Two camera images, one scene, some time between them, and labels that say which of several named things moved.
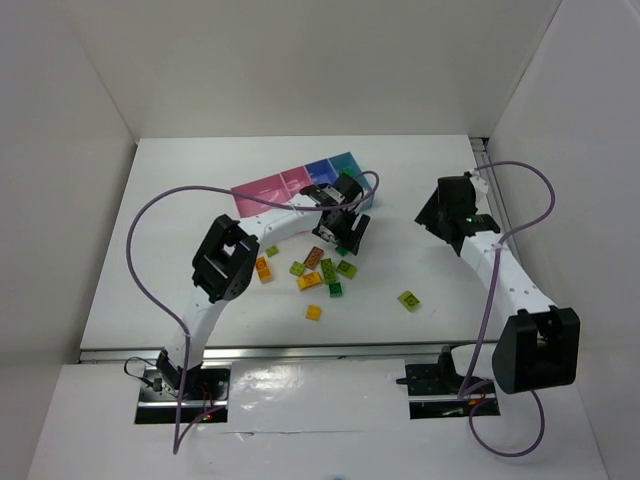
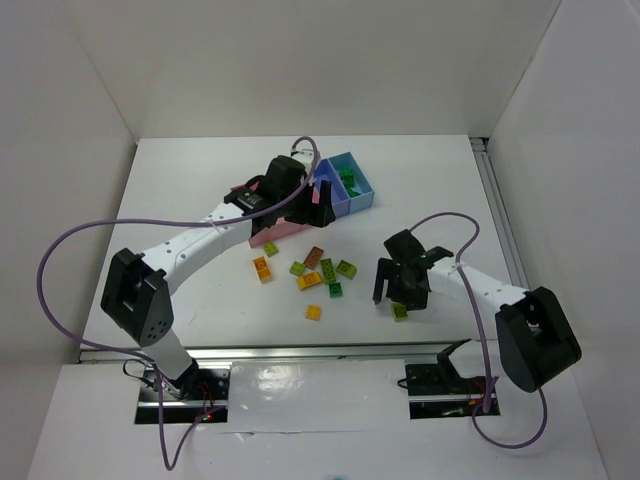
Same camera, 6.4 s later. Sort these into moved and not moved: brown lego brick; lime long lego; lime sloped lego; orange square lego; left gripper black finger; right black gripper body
Moved: left gripper black finger; right black gripper body
Not moved: lime sloped lego; brown lego brick; lime long lego; orange square lego
